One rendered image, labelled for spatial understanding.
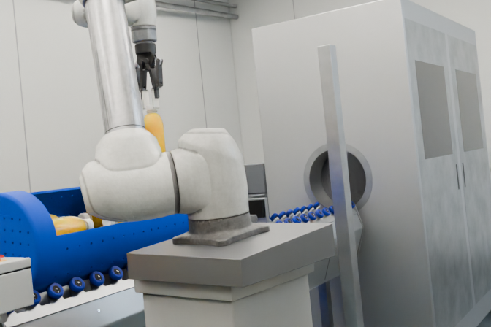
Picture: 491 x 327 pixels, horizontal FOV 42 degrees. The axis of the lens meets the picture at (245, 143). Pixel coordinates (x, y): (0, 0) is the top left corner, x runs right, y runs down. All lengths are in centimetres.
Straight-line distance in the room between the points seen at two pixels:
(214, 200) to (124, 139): 26
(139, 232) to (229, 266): 66
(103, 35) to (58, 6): 464
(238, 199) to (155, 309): 33
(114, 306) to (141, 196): 51
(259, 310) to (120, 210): 39
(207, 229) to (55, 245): 42
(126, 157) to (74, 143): 462
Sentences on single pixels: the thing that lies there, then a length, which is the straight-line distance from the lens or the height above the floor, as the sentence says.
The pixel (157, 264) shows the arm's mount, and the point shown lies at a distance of 151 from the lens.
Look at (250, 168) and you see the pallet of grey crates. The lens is 558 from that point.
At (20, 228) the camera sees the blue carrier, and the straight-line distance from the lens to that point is 175.
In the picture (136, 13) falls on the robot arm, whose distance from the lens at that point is 231.
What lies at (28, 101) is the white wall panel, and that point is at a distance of 591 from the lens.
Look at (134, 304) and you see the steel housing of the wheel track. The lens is 197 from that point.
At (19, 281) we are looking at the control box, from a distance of 143.
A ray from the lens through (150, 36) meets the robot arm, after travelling 231.
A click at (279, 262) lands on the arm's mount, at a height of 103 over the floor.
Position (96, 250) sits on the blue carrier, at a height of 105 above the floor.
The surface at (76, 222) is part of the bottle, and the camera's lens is 186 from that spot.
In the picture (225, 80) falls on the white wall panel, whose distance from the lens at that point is 767.
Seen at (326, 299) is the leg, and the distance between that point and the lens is 345.
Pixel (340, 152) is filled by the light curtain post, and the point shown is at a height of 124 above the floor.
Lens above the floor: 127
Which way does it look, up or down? 1 degrees up
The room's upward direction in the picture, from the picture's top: 6 degrees counter-clockwise
